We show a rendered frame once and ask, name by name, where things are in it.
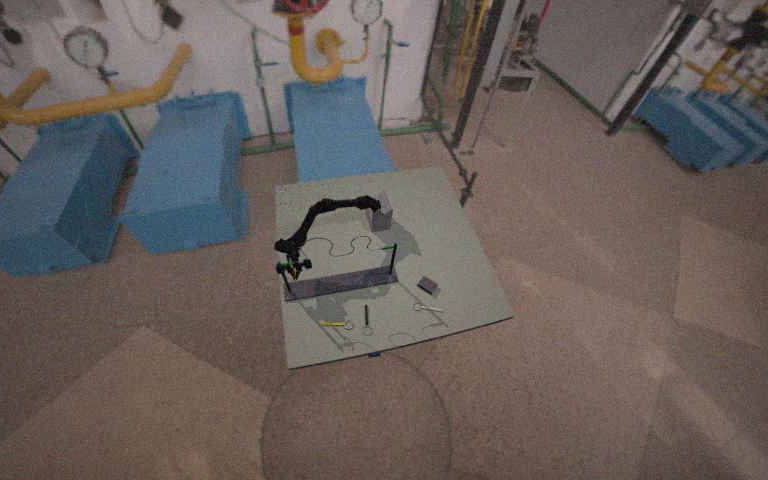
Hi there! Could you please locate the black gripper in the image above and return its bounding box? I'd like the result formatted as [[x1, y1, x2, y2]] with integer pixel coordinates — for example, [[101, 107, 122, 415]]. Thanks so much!
[[275, 259, 312, 281]]

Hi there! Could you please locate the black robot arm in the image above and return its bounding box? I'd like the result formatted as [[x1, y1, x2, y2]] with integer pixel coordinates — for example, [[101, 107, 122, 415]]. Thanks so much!
[[274, 195, 381, 262]]

